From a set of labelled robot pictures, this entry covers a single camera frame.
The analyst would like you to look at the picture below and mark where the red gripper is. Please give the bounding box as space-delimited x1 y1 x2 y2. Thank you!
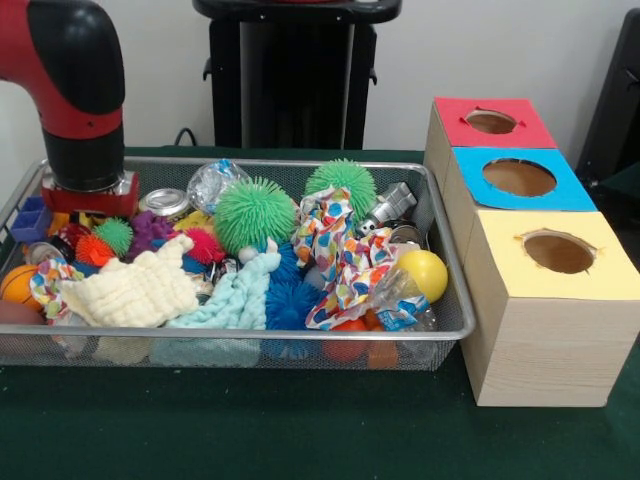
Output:
40 172 141 220

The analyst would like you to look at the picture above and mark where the cream knitted cloth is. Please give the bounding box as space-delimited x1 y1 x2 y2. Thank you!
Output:
59 233 200 329

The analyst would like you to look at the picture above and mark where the polka dot cloth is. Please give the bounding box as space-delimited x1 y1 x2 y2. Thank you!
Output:
292 185 401 331

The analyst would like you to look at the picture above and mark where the silver mesh bin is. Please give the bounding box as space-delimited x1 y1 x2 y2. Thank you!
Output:
0 155 477 371

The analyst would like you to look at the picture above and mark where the wooden box with three holes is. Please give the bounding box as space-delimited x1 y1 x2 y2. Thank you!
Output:
423 96 640 408

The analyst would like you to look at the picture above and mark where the purple spiky ball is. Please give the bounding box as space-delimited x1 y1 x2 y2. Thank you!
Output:
127 209 174 259

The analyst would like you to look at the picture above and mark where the purple plastic block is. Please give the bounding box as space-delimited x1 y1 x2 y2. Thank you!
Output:
10 196 54 245

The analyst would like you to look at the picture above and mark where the small orange basketball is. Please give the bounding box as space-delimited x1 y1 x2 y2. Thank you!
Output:
0 264 44 312

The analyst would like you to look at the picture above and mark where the large green spiky ball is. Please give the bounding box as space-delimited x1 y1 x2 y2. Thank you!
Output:
213 175 297 254
304 158 377 216

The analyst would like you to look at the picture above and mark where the light teal knitted cloth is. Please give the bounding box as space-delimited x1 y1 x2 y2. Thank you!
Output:
167 238 282 330

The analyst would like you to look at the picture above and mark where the blue spiky ball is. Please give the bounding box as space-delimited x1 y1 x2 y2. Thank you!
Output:
264 242 321 331

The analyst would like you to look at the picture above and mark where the dark green tablecloth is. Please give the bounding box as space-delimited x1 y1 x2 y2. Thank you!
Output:
0 144 640 480

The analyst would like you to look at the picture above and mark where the large yellow ball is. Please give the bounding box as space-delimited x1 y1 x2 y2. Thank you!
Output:
397 249 450 304

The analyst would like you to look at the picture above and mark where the black stand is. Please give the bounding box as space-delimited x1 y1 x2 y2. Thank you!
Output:
574 7 640 176

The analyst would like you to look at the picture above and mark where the green-covered side table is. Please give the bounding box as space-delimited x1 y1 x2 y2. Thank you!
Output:
597 162 640 201

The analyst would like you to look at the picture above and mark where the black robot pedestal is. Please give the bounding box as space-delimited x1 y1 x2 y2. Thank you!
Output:
192 0 404 150

